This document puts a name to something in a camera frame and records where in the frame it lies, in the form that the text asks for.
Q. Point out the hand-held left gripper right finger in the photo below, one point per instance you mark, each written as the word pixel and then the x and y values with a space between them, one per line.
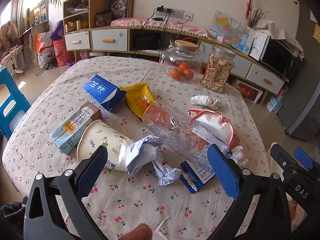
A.
pixel 223 170

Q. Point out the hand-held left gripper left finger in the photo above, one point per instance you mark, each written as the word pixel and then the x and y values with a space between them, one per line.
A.
pixel 92 172

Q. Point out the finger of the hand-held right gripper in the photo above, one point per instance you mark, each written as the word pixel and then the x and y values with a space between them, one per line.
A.
pixel 282 157
pixel 303 157

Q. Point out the white plastic waste bin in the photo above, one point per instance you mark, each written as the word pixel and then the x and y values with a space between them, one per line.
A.
pixel 276 167

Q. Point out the white knotted plastic bag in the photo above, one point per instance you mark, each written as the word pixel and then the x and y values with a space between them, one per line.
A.
pixel 238 155

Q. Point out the blue small box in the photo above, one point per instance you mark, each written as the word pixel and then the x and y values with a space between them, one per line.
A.
pixel 197 177

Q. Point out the leaf print paper cup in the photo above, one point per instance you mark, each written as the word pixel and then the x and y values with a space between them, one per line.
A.
pixel 100 140

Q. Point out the red snack packet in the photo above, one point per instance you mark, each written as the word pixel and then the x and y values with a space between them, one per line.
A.
pixel 212 125

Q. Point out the light blue milk carton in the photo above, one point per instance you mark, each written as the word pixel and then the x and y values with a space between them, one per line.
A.
pixel 67 130

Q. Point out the pale blue paper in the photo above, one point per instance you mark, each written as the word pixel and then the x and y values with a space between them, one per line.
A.
pixel 142 152

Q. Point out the clear plastic bottle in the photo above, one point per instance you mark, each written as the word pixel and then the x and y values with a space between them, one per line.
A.
pixel 170 127

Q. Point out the printed tissue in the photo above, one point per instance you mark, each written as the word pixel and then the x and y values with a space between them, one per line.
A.
pixel 202 100

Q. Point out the dark blue milk carton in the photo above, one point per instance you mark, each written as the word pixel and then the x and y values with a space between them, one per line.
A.
pixel 100 90

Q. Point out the yellow snack bag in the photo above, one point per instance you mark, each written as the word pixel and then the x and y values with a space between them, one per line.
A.
pixel 136 97

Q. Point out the person's left hand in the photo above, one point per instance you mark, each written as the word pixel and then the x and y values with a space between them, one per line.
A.
pixel 138 233

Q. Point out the blue white cardboard box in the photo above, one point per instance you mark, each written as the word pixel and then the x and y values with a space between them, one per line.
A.
pixel 273 103

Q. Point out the cherry print tablecloth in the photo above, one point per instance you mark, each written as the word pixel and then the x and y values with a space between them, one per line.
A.
pixel 140 205

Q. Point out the clear plastic container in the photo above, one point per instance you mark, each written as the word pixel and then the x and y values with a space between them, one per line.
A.
pixel 282 92

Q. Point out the white storage box red print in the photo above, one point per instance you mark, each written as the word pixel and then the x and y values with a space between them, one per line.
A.
pixel 250 92

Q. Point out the white cabinet drawer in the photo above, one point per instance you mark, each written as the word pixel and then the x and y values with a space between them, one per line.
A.
pixel 77 41
pixel 110 40
pixel 265 78
pixel 241 63

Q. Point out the dark plaid clothing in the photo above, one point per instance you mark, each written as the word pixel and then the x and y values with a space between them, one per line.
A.
pixel 11 217

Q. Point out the clear jar of seeds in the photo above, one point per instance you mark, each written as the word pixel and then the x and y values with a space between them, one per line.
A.
pixel 216 72

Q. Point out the black microwave oven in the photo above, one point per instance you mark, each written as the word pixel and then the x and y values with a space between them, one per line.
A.
pixel 277 57

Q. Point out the blue plastic stool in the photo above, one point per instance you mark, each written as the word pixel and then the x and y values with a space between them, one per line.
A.
pixel 10 110

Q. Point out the tangerine with leaf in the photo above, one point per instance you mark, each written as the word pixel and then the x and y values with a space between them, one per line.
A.
pixel 175 73

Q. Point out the white paper bag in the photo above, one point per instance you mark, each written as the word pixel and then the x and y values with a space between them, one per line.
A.
pixel 258 43

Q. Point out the red plastic basket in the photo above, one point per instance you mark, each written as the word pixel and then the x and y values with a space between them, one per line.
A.
pixel 62 52

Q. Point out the glass teapot with bamboo lid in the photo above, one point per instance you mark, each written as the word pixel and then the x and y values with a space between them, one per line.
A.
pixel 175 55

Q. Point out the yellow paper note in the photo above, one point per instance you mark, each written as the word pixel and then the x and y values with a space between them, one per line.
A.
pixel 317 32

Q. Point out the floral cover cloth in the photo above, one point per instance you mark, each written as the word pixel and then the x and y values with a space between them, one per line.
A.
pixel 275 28

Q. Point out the small white pink box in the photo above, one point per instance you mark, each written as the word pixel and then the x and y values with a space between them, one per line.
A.
pixel 220 38

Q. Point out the orange plastic bag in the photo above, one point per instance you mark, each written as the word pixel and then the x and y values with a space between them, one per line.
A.
pixel 43 42

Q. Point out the black set-top box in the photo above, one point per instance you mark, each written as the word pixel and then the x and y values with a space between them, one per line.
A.
pixel 147 42

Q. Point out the white paper note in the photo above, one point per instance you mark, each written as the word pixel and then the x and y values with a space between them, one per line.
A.
pixel 313 15

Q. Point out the bundle of dry branches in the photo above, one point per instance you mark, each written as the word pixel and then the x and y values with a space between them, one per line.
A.
pixel 258 16

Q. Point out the purple cloth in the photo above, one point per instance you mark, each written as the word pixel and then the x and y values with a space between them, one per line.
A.
pixel 58 30

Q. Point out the brown patterned box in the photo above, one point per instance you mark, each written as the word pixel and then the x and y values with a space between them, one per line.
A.
pixel 103 19

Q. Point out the pink lace cloth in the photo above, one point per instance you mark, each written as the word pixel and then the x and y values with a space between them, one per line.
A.
pixel 130 22

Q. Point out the wooden window shelf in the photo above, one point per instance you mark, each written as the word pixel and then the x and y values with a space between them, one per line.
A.
pixel 37 25

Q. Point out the beige hanging clothing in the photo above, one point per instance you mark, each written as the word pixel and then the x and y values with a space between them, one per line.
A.
pixel 8 35

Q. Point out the framed cat picture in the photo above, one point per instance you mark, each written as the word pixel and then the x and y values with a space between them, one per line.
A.
pixel 117 5

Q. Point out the wooden white TV cabinet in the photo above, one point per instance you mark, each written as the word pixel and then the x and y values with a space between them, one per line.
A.
pixel 100 2

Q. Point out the white wall outlets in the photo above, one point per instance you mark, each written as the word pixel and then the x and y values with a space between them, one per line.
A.
pixel 178 13

